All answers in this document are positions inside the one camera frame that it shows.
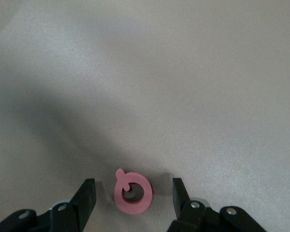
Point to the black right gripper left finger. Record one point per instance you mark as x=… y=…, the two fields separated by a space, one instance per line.
x=84 y=205

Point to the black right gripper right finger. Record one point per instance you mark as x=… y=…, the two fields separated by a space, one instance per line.
x=183 y=207

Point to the red foam letter Q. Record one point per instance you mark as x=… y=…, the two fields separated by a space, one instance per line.
x=118 y=193

